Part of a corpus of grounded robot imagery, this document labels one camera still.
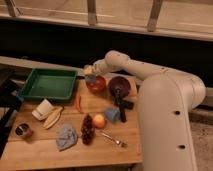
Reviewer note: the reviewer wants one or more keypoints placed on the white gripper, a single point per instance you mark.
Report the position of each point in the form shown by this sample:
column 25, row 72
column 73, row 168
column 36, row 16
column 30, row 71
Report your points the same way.
column 100, row 67

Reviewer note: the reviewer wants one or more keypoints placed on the blue sponge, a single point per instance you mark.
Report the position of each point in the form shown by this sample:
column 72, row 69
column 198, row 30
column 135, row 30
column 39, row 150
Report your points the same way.
column 91, row 78

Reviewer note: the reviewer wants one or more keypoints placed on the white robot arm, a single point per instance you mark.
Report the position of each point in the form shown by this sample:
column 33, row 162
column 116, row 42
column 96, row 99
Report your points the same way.
column 165, row 98

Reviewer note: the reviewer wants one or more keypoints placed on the red bowl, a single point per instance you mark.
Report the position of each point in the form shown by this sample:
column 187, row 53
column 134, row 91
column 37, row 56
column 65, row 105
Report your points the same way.
column 96, row 85

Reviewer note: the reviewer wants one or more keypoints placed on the purple bowl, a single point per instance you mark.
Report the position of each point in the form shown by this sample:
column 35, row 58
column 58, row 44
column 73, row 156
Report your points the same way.
column 120, row 83

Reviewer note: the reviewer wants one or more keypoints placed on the orange carrot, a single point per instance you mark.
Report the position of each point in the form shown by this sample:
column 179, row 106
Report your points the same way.
column 78, row 103

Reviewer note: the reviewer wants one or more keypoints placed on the green plastic tray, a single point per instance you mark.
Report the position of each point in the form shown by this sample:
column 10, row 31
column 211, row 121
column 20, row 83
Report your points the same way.
column 52, row 84

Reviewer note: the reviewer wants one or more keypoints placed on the black spatula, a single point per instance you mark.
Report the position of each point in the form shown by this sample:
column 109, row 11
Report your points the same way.
column 122, row 104

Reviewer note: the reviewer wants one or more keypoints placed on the apple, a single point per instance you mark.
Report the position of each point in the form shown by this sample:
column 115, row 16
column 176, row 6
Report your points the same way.
column 99, row 121

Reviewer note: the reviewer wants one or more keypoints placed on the dark grape bunch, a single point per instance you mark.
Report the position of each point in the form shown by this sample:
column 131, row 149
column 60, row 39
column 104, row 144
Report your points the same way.
column 87, row 130

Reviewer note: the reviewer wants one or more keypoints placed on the white cup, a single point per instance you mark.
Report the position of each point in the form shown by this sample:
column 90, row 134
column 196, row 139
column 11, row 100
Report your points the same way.
column 42, row 110

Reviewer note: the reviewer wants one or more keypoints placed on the metal fork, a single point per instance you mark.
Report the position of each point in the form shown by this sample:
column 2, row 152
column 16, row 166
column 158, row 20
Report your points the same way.
column 116, row 141

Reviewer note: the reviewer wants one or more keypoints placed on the blue cloth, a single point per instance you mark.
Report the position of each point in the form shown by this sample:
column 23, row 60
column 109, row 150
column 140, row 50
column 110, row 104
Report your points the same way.
column 66, row 137

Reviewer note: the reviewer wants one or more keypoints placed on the small metal cup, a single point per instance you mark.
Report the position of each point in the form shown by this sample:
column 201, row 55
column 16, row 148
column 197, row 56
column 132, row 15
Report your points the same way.
column 24, row 131

